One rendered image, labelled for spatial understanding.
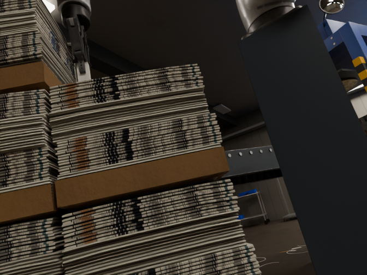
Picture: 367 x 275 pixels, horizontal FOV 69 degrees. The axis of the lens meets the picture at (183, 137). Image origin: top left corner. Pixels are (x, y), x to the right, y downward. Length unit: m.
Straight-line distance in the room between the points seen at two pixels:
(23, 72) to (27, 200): 0.23
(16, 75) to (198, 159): 0.36
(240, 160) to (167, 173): 0.87
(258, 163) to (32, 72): 1.06
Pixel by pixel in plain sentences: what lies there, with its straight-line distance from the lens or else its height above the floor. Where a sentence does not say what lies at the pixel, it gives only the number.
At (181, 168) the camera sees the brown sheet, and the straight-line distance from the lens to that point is 0.45.
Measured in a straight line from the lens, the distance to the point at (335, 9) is 2.35.
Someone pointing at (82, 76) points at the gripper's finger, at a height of 0.95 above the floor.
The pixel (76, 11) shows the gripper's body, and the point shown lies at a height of 1.13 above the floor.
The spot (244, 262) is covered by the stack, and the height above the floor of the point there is 0.46.
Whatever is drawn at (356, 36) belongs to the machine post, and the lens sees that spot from 2.22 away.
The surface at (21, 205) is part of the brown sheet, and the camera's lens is 0.50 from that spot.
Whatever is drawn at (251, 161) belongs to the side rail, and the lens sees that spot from 1.33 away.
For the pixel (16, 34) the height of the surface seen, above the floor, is 0.95.
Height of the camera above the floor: 0.55
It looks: 17 degrees up
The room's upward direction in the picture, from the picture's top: 14 degrees counter-clockwise
